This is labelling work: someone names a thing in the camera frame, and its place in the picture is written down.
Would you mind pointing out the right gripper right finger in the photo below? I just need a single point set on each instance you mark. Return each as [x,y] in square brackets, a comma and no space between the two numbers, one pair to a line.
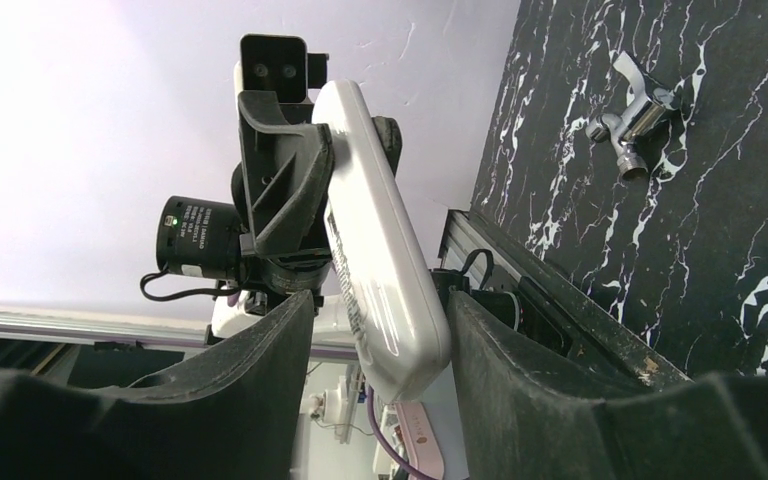
[529,413]

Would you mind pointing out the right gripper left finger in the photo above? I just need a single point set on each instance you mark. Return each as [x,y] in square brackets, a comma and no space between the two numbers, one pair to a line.
[229,412]

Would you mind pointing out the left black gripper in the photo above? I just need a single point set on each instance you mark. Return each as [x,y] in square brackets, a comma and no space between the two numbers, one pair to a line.
[279,193]

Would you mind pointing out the white remote control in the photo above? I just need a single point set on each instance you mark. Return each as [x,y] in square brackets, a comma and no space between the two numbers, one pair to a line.
[395,316]

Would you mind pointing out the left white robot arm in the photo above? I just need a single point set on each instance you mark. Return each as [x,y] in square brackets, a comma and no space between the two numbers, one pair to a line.
[200,238]

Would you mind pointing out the pink storage bin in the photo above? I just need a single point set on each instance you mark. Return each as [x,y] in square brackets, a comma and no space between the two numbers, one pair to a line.
[420,444]

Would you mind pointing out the aluminium frame rail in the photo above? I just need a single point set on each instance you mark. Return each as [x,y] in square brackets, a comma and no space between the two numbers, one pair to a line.
[465,231]

